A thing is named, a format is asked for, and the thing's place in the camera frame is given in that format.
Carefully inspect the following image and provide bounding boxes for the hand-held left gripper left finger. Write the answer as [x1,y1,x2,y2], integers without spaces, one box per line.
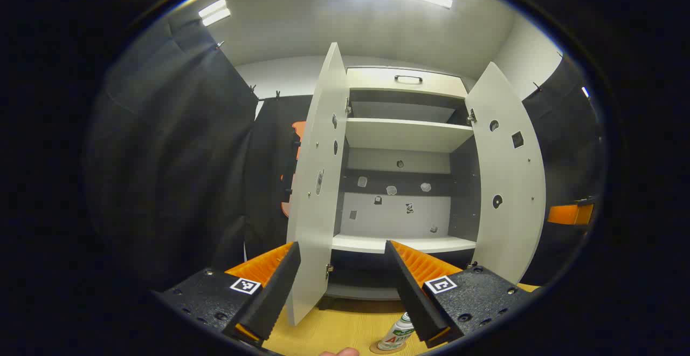
[153,242,301,346]

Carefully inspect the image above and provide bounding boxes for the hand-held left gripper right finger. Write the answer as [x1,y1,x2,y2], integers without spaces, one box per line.
[384,240,534,348]

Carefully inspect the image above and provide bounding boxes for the white drink bottle green label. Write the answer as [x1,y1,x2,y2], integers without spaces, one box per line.
[377,313,415,351]

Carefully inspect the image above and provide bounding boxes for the cabinet door with cat sticker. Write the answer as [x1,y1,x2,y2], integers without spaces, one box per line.
[465,62,547,285]

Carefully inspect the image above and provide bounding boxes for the cabinet door with camera sticker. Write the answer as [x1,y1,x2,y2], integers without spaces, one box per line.
[286,42,350,327]

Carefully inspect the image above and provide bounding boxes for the white cabinet shelf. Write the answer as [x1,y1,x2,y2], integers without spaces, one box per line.
[345,118,475,153]
[332,235,478,254]

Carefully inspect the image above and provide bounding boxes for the white cabinet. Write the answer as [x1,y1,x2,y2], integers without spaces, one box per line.
[326,66,480,300]

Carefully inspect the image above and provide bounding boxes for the small ceiling light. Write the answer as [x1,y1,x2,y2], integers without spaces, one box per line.
[198,0,231,26]

